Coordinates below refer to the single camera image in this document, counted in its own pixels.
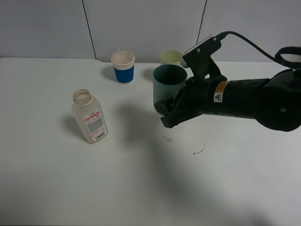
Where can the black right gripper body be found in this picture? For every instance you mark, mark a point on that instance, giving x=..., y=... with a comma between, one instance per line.
x=211, y=96

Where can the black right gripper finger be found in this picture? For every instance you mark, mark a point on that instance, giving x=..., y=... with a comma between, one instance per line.
x=175, y=110

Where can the teal plastic cup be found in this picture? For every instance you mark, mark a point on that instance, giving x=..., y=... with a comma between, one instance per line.
x=167, y=81

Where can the clear plastic drink bottle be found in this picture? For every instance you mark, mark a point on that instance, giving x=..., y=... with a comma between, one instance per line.
x=89, y=116

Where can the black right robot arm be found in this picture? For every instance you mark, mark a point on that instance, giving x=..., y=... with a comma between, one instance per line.
x=275, y=103

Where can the pale green plastic cup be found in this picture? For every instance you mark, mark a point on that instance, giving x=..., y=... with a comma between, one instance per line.
x=170, y=57

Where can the blue sleeved paper cup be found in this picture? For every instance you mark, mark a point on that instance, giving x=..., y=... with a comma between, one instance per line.
x=123, y=63

